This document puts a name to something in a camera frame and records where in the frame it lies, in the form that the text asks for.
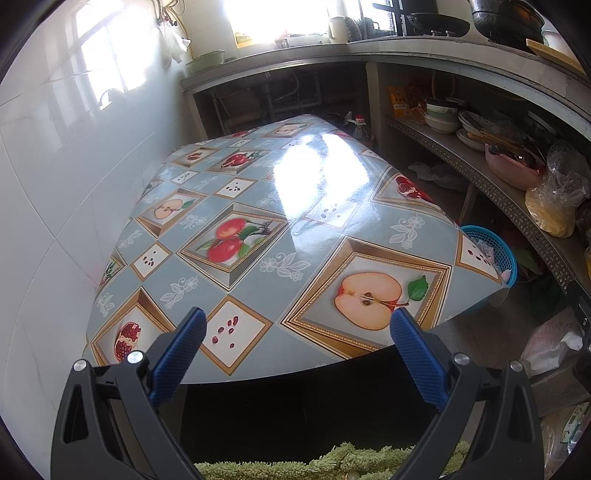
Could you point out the perforated metal shelf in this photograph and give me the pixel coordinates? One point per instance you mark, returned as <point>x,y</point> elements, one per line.
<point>508,203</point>

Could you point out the green white bag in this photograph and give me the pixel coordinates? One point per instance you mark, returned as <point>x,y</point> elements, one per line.
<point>565,429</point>

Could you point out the small yellow box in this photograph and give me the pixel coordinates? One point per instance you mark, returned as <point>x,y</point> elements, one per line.
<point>243,40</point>

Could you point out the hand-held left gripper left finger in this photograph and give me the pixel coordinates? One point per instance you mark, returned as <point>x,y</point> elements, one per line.
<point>178,355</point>

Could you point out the green basin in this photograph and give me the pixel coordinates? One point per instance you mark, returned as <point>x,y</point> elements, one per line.
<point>205,62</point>

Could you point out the yellow cooking oil bottle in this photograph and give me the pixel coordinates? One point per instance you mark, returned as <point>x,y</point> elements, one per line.
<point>360,129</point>

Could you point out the white red printed bag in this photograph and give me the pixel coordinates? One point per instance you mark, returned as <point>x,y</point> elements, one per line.
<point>547,344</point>

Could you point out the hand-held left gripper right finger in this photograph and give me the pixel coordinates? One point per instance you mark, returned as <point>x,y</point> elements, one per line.
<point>418,357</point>

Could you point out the bag of yellow noodles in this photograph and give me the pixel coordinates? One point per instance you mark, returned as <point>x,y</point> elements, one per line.
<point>549,212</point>

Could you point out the blue plastic basket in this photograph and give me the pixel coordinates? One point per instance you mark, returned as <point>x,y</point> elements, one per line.
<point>501,251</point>

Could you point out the white enamel mug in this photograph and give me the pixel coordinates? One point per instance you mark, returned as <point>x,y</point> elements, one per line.
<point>337,30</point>

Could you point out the black wok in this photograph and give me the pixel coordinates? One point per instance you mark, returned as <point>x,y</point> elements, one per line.
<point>438,23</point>

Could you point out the fruit print tablecloth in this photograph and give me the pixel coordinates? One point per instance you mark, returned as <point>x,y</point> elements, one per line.
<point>277,240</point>

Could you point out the stack of plates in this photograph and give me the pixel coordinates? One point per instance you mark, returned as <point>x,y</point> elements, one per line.
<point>471,134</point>

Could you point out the wooden cutting board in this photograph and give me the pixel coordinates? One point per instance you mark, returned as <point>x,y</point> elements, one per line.
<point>554,54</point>

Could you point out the crumpled white bag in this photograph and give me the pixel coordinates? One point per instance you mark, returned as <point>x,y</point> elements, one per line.
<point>434,173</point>

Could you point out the hanging clear plastic bag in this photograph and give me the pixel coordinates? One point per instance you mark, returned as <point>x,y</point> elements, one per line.
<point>176,44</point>

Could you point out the green fluffy mat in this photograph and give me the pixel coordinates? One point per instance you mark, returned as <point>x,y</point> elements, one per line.
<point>323,464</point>

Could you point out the large dark metal pot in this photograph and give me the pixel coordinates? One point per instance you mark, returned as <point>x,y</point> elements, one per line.
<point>505,23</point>

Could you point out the pink plastic basin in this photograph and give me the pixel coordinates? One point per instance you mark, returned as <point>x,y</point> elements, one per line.
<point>508,168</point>

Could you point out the stack of bowls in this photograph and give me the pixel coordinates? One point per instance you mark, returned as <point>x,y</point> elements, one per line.
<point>441,117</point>

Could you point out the orange snack packets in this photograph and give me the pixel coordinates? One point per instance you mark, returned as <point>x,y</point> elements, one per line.
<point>399,99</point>

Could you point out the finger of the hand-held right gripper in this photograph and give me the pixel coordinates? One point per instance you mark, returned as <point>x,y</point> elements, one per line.
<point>581,302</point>

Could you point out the grey concrete countertop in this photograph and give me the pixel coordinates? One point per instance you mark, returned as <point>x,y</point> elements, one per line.
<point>323,55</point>

